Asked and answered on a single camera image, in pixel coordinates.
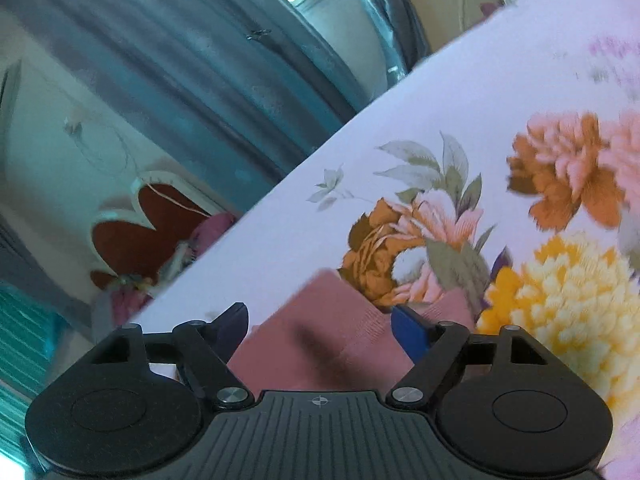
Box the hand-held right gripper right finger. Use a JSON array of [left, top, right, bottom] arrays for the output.
[[387, 305, 549, 408]]

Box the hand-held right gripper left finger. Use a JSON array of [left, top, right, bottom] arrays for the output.
[[94, 302, 254, 410]]

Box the pink sweater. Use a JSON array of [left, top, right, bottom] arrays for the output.
[[227, 269, 477, 395]]

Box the pile of clothes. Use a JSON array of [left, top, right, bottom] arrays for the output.
[[92, 211, 240, 327]]

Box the red heart-shaped headboard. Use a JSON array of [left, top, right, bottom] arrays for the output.
[[90, 170, 227, 292]]

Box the teal window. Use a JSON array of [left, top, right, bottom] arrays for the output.
[[0, 280, 70, 463]]

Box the grey curtain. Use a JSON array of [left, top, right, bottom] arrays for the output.
[[0, 220, 93, 313]]

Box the bed with floral sheet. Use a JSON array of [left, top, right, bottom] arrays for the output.
[[127, 0, 640, 480]]

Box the wide blue-grey curtain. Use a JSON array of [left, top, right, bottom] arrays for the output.
[[0, 0, 368, 213]]

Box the bright window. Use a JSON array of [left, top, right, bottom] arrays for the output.
[[292, 0, 407, 103]]

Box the tied blue-grey curtain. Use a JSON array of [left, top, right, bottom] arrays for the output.
[[345, 0, 435, 88]]

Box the cream round headboard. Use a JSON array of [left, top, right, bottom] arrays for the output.
[[402, 0, 503, 57]]

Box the white cable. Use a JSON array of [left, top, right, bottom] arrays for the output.
[[64, 110, 212, 217]]

